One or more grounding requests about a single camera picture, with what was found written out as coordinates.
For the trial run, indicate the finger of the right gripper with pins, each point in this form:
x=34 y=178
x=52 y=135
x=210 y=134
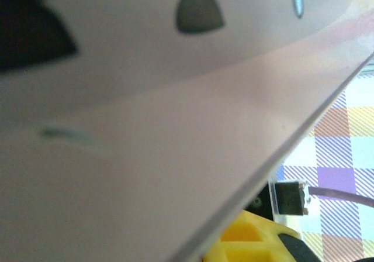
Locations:
x=245 y=241

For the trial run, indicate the pink cartoon print box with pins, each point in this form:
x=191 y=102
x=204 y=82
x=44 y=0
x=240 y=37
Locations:
x=146 y=156

